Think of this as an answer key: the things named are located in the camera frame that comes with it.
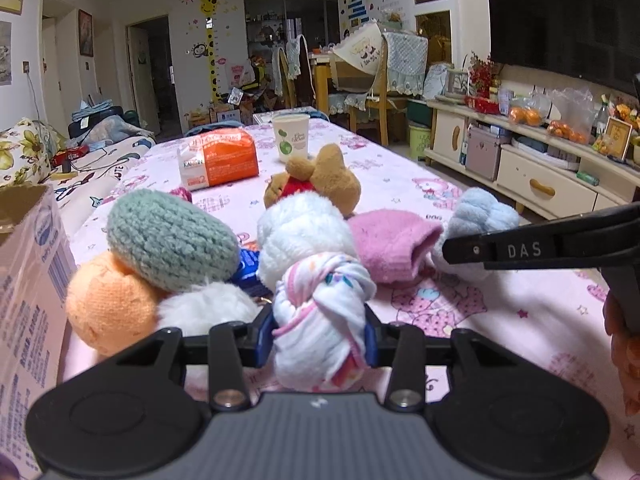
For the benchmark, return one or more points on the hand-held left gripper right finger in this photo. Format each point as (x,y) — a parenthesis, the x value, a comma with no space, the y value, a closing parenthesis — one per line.
(370,335)

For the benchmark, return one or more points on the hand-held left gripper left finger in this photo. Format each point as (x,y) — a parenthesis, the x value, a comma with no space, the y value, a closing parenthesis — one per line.
(265,335)

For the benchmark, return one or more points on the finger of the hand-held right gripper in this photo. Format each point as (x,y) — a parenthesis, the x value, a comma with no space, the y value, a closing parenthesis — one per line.
(500,252)

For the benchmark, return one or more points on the light blue fluffy sock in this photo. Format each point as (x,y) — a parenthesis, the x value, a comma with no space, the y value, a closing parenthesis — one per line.
(480,215)

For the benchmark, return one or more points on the white patterned cloth roll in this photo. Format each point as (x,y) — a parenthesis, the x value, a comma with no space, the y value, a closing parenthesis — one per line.
(320,320)

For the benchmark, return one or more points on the green knitted hat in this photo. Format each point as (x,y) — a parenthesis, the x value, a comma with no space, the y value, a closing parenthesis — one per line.
(170,240)

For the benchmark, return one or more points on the orange knitted hat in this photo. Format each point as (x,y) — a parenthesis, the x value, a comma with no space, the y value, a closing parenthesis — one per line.
(110,305)

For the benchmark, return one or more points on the printed cardboard box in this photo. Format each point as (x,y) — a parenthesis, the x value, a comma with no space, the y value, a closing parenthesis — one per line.
(30,310)

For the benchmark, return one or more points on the person's right hand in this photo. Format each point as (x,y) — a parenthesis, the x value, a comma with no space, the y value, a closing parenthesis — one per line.
(627,370)

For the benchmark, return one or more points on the white fluffy plush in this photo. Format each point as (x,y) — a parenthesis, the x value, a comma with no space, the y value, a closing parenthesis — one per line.
(205,307)

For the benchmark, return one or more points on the blue biscuit box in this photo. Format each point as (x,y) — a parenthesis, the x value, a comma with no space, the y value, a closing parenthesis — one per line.
(247,270)

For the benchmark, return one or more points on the cream television cabinet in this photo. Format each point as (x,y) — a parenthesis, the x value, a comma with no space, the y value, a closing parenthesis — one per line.
(530,175)

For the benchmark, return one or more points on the pink fleece sock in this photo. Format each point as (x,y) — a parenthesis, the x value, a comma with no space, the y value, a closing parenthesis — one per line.
(390,245)

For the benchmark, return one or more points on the silver metal case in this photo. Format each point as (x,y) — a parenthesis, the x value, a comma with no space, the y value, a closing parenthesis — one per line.
(481,152)

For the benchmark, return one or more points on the green waste bin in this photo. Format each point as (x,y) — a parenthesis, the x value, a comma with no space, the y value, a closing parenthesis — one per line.
(419,141)

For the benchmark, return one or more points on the bag of oranges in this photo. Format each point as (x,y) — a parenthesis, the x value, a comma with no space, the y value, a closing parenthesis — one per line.
(525,116)

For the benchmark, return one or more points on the brown teddy bear plush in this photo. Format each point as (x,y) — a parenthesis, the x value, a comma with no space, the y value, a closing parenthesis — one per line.
(330,180)

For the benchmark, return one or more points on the magenta knitted hat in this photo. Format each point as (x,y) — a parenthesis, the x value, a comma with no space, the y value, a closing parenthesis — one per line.
(181,195)

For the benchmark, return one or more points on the orange tissue pack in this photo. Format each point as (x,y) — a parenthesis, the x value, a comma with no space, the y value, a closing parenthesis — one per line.
(225,160)

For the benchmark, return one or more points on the red flower bouquet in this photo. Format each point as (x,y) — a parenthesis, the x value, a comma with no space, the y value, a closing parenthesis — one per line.
(482,72)

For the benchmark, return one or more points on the white paper cup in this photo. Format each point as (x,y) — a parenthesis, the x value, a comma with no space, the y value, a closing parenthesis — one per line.
(291,137)

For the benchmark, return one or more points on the pale green lace cloth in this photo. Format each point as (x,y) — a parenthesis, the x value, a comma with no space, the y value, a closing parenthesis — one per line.
(406,60)

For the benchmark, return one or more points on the wooden chair with cloth cover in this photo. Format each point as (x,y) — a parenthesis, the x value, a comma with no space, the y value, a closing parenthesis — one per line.
(360,75)

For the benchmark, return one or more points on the sofa with printed cover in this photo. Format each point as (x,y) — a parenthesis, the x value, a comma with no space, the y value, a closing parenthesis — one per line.
(100,160)

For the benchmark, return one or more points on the black television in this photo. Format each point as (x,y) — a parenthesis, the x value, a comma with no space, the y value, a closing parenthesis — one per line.
(550,10)

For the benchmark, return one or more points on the pile of clothes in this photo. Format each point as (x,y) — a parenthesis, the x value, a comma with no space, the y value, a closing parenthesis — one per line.
(110,120)

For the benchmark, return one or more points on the giraffe height chart sticker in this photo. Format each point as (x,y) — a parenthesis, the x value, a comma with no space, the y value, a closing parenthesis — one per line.
(212,50)

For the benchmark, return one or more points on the floral sofa cushion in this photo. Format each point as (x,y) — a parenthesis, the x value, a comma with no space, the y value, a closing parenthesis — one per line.
(25,150)

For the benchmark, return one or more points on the gold photo frame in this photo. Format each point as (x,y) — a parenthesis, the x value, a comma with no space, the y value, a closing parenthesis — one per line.
(617,137)

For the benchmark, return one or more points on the framed red wall picture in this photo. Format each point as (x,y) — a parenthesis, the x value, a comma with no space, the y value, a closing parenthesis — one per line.
(85,32)

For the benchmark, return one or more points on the sketch wall picture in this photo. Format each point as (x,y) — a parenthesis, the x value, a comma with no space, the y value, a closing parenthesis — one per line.
(5,55)

